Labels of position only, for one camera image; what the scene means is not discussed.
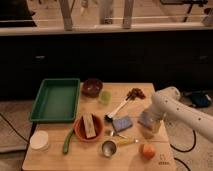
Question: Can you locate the green cucumber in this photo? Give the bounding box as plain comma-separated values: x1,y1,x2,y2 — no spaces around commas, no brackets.
62,128,74,155

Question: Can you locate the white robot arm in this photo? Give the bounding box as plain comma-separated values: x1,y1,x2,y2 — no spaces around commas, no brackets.
140,86,213,143

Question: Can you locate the black cable right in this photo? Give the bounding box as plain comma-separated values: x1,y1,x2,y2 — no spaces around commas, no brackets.
169,128,198,171

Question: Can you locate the green plastic cup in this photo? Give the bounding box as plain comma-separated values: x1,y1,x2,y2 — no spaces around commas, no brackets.
99,91,111,105

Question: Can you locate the black cable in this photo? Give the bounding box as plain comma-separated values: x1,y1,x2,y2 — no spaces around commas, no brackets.
0,112,30,144
169,128,198,171

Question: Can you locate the black cable left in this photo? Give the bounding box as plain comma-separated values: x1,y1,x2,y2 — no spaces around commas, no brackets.
0,112,30,144

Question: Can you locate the orange bowl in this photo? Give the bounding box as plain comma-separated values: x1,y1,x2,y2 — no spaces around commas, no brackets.
74,114,103,143

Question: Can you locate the wooden block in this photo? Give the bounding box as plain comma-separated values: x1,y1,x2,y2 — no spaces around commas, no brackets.
83,114,96,138

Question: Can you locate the orange fruit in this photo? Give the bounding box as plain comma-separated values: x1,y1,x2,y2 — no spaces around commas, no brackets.
139,144,155,160

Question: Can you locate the blue sponge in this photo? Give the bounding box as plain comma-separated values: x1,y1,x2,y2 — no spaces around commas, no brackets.
112,116,133,132

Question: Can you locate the white handled brush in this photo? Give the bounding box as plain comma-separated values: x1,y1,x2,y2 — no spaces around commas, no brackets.
104,98,129,122

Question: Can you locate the small metal spoon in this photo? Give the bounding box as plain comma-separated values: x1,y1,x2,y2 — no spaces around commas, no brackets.
105,130,127,139

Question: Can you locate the grey-blue towel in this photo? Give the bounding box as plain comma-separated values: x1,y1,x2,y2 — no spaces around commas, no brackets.
138,112,153,129

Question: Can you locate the dark blue bag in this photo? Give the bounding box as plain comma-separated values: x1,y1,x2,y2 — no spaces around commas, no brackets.
190,92,212,108

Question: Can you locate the metal measuring cup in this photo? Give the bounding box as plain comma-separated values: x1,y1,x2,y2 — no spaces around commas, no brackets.
101,139,138,158

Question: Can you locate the green plastic tray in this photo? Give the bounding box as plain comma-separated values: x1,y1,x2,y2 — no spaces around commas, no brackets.
30,78,80,123

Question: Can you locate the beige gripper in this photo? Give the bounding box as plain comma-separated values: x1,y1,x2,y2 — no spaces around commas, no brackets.
143,119,161,139

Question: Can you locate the brown dried food pile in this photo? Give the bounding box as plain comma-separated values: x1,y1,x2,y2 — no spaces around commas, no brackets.
127,88,145,100

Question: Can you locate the dark red bowl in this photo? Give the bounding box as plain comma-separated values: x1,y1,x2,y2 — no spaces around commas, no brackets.
82,78,103,98

